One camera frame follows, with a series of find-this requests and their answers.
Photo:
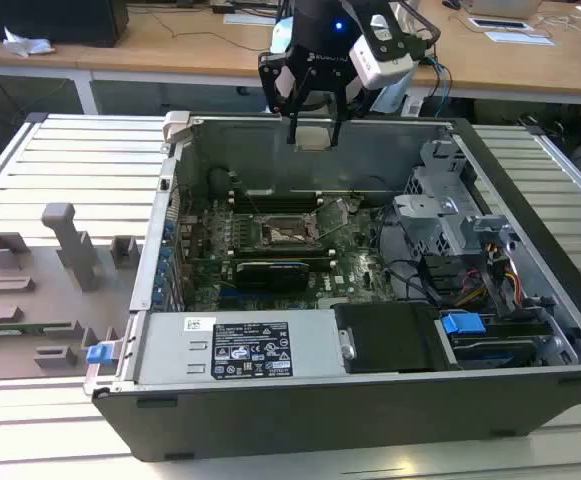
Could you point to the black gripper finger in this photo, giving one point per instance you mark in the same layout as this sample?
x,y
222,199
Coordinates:
x,y
302,97
340,100

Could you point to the silver CPU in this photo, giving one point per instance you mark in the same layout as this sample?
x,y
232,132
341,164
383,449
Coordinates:
x,y
314,137

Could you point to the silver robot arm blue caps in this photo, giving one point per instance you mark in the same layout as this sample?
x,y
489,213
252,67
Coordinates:
x,y
389,100

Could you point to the CPU socket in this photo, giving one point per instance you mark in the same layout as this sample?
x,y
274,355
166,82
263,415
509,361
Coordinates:
x,y
280,235

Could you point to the white paper sheet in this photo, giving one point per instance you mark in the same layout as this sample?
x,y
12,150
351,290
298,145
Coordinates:
x,y
245,19
520,38

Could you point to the black RAM slots row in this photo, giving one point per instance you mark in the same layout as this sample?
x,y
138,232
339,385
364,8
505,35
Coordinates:
x,y
270,202
270,254

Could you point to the beige case latch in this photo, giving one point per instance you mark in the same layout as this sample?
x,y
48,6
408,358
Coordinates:
x,y
176,125

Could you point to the black computer mouse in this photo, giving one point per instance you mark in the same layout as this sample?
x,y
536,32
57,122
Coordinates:
x,y
451,4

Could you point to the wooden desk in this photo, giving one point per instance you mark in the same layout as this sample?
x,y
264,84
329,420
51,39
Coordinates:
x,y
170,55

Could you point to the grey metal disk cage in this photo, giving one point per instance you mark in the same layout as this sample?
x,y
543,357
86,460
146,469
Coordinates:
x,y
435,215

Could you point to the white framed tablet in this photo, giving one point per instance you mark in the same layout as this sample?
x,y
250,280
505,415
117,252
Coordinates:
x,y
500,23

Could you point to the green motherboard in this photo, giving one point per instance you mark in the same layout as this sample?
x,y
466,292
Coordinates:
x,y
355,280

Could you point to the black graphics card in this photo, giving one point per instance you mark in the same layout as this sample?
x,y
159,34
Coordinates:
x,y
270,277

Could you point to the black plastic shroud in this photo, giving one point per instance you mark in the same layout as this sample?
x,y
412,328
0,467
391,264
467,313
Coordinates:
x,y
390,340

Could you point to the crumpled white paper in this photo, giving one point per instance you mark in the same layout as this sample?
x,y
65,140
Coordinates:
x,y
25,45

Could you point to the grey power supply with label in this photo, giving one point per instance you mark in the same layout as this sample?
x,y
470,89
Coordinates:
x,y
170,350

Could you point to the black PC case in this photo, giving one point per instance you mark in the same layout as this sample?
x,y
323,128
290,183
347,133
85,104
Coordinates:
x,y
320,420

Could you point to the blue case latch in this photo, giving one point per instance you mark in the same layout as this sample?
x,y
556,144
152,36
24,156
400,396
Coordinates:
x,y
97,354

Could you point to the grey parts rack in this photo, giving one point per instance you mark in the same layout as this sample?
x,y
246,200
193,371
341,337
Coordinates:
x,y
35,300

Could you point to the large white wrist camera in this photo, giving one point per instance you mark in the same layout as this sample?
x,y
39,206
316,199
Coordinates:
x,y
380,65

